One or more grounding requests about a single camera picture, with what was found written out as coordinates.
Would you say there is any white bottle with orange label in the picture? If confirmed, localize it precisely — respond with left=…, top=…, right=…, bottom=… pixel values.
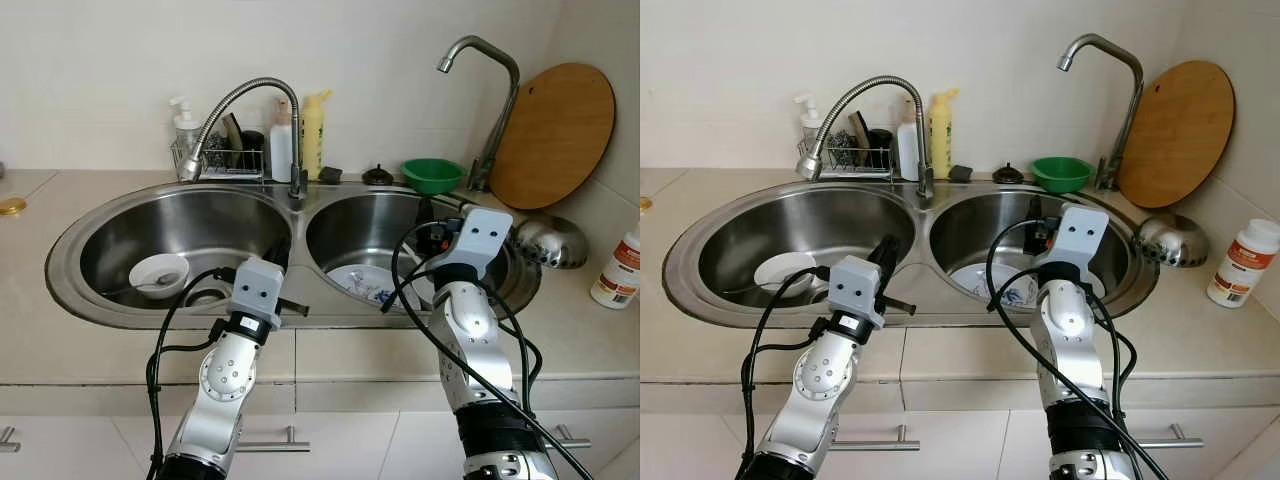
left=590, top=225, right=641, bottom=310
left=1206, top=219, right=1280, bottom=309

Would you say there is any metal wire sink rack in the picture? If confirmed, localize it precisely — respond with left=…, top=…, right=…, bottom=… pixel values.
left=170, top=137, right=269, bottom=183
left=797, top=137, right=896, bottom=182

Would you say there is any stainless steel double sink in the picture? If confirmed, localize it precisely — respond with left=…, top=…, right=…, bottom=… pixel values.
left=45, top=180, right=543, bottom=330
left=662, top=179, right=1161, bottom=330

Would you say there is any clear soap pump dispenser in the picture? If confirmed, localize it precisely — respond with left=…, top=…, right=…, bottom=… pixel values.
left=794, top=94, right=827, bottom=161
left=168, top=96, right=203, bottom=166

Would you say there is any small white bowl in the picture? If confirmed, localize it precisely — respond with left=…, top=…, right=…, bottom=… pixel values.
left=128, top=253, right=191, bottom=300
left=753, top=252, right=819, bottom=298

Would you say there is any white detergent bottle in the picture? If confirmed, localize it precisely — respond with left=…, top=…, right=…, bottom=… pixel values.
left=268, top=97, right=297, bottom=184
left=897, top=97, right=923, bottom=182

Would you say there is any tall steel swivel faucet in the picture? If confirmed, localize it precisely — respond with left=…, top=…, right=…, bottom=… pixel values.
left=436, top=35, right=522, bottom=193
left=1057, top=33, right=1145, bottom=191

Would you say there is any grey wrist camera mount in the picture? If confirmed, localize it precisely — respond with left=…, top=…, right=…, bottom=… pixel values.
left=454, top=207, right=515, bottom=270
left=828, top=255, right=889, bottom=330
left=230, top=257, right=287, bottom=327
left=1052, top=204, right=1111, bottom=270

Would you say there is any white floral plate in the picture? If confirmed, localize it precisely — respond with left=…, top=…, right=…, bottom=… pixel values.
left=325, top=262, right=441, bottom=311
left=948, top=262, right=1041, bottom=309

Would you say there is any green plastic bowl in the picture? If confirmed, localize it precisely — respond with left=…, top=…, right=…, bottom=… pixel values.
left=1030, top=156, right=1094, bottom=194
left=401, top=158, right=466, bottom=196

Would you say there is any white base cabinet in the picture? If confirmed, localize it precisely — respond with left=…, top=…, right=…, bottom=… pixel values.
left=0, top=405, right=641, bottom=480
left=640, top=405, right=1280, bottom=480

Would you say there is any round wooden cutting board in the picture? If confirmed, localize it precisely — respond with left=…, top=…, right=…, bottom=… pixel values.
left=1117, top=60, right=1236, bottom=209
left=488, top=62, right=617, bottom=211

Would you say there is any yellow squeeze bottle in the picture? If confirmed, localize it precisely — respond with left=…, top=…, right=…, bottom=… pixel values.
left=928, top=88, right=959, bottom=181
left=300, top=89, right=333, bottom=182

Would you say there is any shiny steel bowl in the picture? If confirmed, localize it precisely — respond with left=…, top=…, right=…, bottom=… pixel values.
left=513, top=213, right=590, bottom=270
left=1135, top=212, right=1209, bottom=268

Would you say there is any flexible metal hose faucet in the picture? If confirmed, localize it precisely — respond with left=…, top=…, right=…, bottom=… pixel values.
left=797, top=75, right=936, bottom=199
left=178, top=77, right=309, bottom=199

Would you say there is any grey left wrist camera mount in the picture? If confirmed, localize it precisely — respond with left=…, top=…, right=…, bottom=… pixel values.
left=230, top=257, right=287, bottom=327
left=828, top=255, right=889, bottom=330

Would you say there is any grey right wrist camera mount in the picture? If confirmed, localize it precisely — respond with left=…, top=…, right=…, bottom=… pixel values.
left=454, top=207, right=515, bottom=270
left=1052, top=204, right=1111, bottom=270

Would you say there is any dark dish brush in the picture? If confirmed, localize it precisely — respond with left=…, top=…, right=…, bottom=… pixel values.
left=848, top=110, right=873, bottom=167
left=222, top=112, right=247, bottom=169

